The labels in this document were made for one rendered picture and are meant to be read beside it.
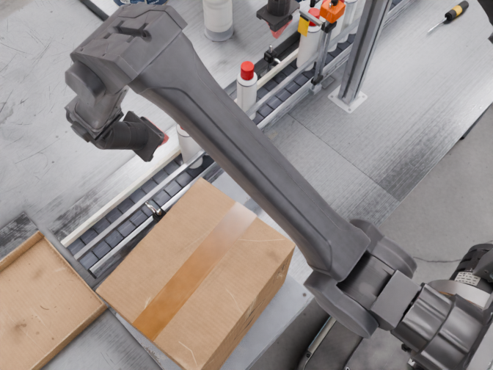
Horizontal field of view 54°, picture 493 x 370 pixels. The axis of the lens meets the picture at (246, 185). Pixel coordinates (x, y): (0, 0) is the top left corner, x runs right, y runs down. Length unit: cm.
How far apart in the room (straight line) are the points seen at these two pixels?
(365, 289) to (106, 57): 36
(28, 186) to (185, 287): 65
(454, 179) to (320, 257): 196
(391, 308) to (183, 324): 44
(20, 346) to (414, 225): 166
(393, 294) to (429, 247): 172
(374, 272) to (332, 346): 124
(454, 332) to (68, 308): 92
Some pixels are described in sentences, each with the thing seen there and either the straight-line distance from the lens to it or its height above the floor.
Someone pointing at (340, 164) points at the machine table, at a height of 83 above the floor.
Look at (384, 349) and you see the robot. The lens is 182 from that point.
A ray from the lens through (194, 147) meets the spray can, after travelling 118.
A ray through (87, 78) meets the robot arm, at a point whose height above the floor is 161.
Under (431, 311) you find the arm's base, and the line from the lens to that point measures 55.
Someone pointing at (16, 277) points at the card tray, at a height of 83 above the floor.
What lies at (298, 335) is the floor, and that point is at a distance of 203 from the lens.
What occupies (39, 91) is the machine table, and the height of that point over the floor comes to 83.
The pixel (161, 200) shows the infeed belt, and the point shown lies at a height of 88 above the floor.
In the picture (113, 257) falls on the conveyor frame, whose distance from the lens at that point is 123.
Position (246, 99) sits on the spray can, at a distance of 125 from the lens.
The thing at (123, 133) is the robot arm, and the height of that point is 121.
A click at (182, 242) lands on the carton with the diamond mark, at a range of 93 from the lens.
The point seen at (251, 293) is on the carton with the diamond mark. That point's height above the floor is 112.
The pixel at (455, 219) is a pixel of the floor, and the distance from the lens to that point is 236.
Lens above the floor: 199
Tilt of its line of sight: 63 degrees down
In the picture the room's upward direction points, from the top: 2 degrees clockwise
